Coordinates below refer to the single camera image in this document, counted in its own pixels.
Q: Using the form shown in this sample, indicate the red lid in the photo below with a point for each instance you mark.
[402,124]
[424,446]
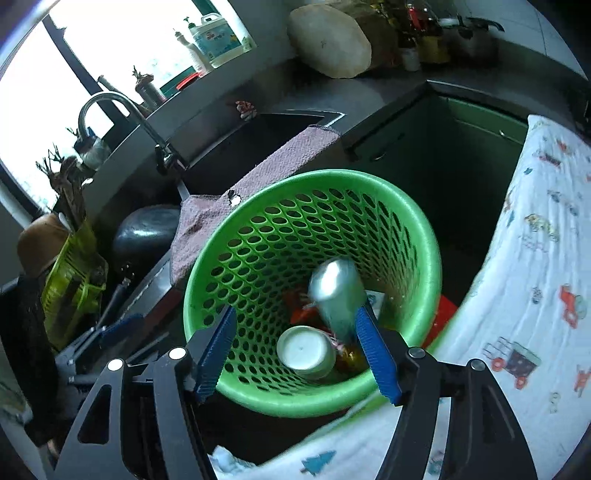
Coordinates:
[187,82]

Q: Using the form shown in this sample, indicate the silver drink can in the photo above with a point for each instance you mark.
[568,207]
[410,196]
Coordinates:
[334,290]

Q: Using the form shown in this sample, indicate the kitchen window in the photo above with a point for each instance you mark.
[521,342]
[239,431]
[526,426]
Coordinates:
[92,55]

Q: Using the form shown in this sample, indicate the brown bowl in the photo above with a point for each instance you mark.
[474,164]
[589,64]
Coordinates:
[41,244]

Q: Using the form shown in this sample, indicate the green plastic basket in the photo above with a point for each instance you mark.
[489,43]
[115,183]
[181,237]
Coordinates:
[318,177]

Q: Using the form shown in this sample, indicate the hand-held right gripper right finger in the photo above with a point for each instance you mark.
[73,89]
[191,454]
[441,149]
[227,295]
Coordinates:
[374,350]

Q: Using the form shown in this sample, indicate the round wooden chopping block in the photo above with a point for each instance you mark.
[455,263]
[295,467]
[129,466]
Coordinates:
[328,41]

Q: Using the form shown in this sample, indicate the green dish rack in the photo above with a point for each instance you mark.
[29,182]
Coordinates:
[69,277]

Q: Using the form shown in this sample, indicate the dark kitchen sink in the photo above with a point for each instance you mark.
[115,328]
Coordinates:
[258,134]

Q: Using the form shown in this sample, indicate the small colourful ornament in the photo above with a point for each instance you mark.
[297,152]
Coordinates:
[245,110]

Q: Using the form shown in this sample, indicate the white paper cup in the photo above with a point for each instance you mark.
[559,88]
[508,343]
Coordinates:
[302,350]

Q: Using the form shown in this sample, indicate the metal cup with plant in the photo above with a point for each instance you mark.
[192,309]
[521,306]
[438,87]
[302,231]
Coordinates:
[148,92]

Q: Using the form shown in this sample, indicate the pink dish cloth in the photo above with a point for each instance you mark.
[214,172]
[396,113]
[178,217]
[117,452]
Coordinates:
[277,157]

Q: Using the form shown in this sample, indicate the black wok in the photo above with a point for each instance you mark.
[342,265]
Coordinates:
[145,235]

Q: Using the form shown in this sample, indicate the cluster of condiment bottles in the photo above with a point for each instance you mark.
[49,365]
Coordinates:
[420,41]

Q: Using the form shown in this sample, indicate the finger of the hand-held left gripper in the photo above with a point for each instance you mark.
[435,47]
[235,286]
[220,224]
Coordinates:
[122,327]
[157,350]

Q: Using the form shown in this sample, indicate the printed white tablecloth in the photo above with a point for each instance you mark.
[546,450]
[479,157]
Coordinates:
[531,277]

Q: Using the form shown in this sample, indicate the white detergent jug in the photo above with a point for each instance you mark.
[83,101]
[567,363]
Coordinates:
[217,44]

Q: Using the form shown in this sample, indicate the orange snack packet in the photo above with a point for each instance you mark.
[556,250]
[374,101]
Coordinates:
[298,314]

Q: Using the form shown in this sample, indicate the dried plant stems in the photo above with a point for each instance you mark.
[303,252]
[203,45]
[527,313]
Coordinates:
[64,184]

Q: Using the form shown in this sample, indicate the white pump bottle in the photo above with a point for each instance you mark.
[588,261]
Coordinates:
[189,57]

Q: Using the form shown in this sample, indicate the green cabinet door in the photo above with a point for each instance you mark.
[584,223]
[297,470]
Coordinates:
[438,161]

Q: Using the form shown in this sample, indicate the yellow wrapper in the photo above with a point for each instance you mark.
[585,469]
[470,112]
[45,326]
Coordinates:
[351,359]

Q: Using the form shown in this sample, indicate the small jar with plant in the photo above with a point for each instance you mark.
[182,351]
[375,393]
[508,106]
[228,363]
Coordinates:
[92,152]

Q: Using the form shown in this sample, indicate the red plastic object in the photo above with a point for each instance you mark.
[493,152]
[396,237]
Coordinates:
[438,323]

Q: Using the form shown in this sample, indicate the steel kitchen faucet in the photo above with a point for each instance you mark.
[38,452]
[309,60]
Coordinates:
[138,113]

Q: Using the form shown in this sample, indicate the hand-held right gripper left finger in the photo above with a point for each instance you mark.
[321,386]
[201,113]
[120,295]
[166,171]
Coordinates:
[214,355]

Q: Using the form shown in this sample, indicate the steel cooking pot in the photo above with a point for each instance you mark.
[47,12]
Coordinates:
[471,41]

